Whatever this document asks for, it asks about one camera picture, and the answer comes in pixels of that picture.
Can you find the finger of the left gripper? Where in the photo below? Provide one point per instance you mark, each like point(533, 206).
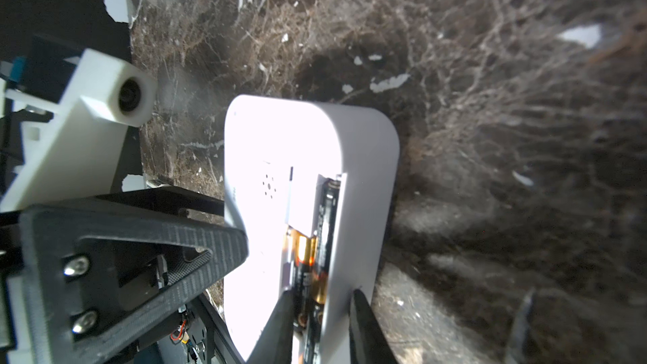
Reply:
point(99, 275)

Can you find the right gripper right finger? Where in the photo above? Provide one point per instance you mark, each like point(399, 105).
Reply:
point(368, 344)

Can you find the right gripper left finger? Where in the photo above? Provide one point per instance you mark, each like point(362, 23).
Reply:
point(275, 342)

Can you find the white digital alarm clock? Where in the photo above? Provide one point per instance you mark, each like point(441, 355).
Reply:
point(326, 170)

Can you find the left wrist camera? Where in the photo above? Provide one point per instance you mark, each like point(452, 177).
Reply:
point(76, 153)

